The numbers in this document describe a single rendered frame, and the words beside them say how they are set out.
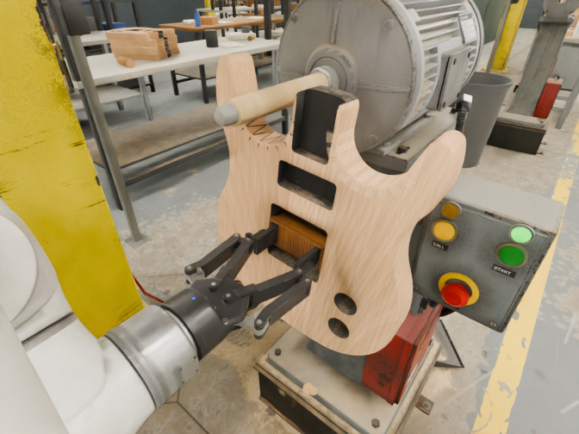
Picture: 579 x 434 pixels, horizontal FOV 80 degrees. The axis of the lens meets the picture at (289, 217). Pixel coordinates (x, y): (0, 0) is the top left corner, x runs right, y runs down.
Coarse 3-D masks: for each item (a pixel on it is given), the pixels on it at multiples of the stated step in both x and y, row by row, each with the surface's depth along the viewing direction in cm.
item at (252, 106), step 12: (288, 84) 46; (300, 84) 47; (312, 84) 48; (324, 84) 50; (240, 96) 40; (252, 96) 41; (264, 96) 42; (276, 96) 43; (288, 96) 45; (240, 108) 39; (252, 108) 41; (264, 108) 42; (276, 108) 44; (240, 120) 40; (252, 120) 42
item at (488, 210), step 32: (448, 192) 51; (480, 192) 51; (512, 192) 51; (480, 224) 48; (512, 224) 46; (544, 224) 44; (416, 256) 58; (448, 256) 53; (480, 256) 50; (544, 256) 45; (416, 288) 60; (480, 288) 52; (512, 288) 49; (480, 320) 55
